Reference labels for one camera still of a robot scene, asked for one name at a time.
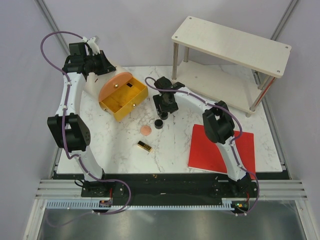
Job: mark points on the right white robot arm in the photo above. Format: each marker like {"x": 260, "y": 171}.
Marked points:
{"x": 221, "y": 127}

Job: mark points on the white slotted cable duct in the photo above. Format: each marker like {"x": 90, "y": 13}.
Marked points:
{"x": 95, "y": 204}

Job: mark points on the yellow drawer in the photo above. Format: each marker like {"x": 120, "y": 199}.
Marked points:
{"x": 124, "y": 100}

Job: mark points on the black round jar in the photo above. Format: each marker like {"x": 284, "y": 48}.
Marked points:
{"x": 164, "y": 116}
{"x": 158, "y": 124}

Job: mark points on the red notebook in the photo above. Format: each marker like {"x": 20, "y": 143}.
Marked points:
{"x": 205, "y": 155}

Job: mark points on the pink makeup sponge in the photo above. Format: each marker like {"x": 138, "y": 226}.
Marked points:
{"x": 145, "y": 130}

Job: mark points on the gold black lipstick box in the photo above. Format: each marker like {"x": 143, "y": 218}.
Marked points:
{"x": 144, "y": 146}

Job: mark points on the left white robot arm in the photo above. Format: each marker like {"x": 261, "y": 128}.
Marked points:
{"x": 67, "y": 127}

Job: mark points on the black round jar upper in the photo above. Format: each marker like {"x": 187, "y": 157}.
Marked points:
{"x": 164, "y": 116}

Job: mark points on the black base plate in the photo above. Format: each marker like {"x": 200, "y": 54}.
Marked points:
{"x": 211, "y": 185}

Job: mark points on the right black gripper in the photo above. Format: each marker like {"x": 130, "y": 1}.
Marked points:
{"x": 157, "y": 100}

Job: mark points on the orange top drawer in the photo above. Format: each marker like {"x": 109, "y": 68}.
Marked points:
{"x": 114, "y": 84}

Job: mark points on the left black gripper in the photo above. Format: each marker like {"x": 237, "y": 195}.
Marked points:
{"x": 106, "y": 66}

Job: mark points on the cream drawer organizer shell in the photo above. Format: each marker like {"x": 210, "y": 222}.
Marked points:
{"x": 95, "y": 82}

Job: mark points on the black round jar lower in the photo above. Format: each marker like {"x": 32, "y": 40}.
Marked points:
{"x": 158, "y": 124}

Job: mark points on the cream two-tier shelf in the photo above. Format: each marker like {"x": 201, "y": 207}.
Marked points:
{"x": 244, "y": 49}

